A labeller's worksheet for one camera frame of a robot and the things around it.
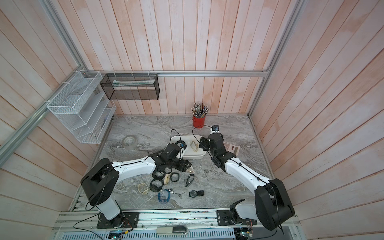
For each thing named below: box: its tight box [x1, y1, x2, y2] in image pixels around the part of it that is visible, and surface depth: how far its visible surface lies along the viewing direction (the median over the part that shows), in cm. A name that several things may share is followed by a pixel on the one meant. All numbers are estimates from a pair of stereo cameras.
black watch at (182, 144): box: [175, 140, 188, 150], surface depth 82 cm
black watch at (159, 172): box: [152, 166, 166, 180], surface depth 85 cm
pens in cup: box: [190, 102, 209, 119], surface depth 103 cm
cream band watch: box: [138, 183, 150, 195], surface depth 83 cm
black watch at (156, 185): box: [149, 178, 164, 193], surface depth 86 cm
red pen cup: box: [191, 115, 206, 129], surface depth 114 cm
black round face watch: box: [189, 190, 205, 198], surface depth 83 cm
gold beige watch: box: [190, 140, 199, 152], surface depth 103 cm
